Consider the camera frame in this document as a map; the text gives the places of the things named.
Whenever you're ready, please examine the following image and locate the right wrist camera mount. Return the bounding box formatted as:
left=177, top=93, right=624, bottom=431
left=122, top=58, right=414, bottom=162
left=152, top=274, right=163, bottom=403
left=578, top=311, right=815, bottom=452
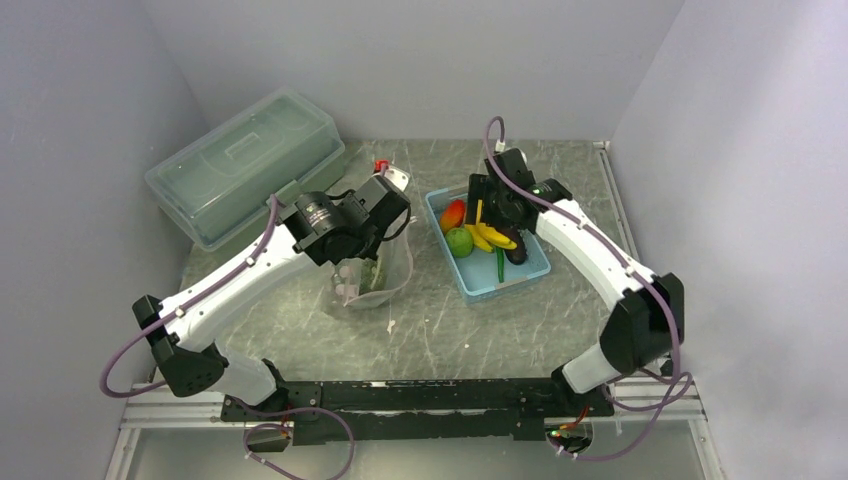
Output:
left=486, top=148, right=536, bottom=191

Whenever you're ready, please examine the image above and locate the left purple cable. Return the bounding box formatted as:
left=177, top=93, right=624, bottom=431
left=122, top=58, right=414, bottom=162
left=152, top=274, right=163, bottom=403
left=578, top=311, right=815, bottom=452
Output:
left=99, top=193, right=283, bottom=400

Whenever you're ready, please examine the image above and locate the small green lime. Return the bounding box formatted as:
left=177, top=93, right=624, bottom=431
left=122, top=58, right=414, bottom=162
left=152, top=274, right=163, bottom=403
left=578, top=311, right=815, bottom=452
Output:
left=445, top=227, right=474, bottom=259

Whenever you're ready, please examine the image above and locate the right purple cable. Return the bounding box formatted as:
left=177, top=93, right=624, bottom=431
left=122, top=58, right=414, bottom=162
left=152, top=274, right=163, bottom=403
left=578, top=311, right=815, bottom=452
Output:
left=484, top=116, right=693, bottom=463

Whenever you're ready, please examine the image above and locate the green chili pepper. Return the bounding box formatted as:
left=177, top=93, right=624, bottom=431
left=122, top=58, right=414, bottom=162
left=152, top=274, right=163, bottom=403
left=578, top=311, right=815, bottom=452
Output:
left=495, top=247, right=506, bottom=284

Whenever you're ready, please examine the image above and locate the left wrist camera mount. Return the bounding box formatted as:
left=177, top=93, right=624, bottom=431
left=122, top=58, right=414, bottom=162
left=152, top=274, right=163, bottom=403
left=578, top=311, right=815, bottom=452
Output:
left=337, top=161, right=412, bottom=242

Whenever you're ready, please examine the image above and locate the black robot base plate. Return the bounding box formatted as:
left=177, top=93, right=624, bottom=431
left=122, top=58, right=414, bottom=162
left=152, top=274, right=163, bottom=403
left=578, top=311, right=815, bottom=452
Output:
left=220, top=377, right=614, bottom=446

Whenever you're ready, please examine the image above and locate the red orange mango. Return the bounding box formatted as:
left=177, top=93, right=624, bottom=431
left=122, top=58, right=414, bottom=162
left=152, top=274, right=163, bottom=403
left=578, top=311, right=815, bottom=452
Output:
left=438, top=199, right=466, bottom=234

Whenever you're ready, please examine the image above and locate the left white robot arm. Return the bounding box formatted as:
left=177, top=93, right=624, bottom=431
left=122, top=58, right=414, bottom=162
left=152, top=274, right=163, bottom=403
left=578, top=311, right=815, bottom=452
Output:
left=143, top=189, right=411, bottom=420

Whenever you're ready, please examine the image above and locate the clear zip top bag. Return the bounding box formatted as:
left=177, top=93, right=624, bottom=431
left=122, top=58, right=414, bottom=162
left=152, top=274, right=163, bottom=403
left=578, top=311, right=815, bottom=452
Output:
left=331, top=227, right=414, bottom=309

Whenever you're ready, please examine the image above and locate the light blue plastic basket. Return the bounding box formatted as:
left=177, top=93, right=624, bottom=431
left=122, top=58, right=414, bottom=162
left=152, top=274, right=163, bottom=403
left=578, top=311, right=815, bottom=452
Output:
left=424, top=186, right=551, bottom=304

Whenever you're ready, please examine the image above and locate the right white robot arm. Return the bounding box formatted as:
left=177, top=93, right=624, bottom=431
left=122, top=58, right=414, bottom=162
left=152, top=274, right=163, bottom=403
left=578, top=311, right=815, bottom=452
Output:
left=468, top=174, right=684, bottom=415

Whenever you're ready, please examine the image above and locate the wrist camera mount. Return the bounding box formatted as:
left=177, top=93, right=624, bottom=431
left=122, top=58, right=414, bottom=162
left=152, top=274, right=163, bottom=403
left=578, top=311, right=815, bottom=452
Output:
left=337, top=161, right=412, bottom=242
left=486, top=148, right=536, bottom=191

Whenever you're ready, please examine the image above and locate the green netted melon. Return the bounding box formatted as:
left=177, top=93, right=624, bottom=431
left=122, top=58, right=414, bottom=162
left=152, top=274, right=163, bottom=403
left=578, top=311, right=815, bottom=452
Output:
left=339, top=258, right=386, bottom=295

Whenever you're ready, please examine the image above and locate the dark purple eggplant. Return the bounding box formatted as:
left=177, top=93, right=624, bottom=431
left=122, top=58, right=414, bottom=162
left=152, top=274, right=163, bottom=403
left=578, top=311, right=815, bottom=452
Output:
left=498, top=228, right=528, bottom=265

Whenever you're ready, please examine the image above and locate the yellow banana bunch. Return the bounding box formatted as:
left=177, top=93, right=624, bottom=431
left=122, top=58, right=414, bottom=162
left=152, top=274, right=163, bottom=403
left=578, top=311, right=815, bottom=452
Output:
left=464, top=200, right=515, bottom=253

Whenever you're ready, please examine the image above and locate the purple cable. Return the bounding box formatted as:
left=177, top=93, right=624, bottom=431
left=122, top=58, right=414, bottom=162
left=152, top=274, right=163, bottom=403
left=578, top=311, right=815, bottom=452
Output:
left=99, top=193, right=283, bottom=400
left=484, top=116, right=693, bottom=463

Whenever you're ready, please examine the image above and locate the clear green storage box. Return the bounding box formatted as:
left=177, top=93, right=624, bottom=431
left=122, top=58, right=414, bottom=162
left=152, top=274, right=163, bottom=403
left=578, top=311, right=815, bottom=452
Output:
left=145, top=89, right=345, bottom=251

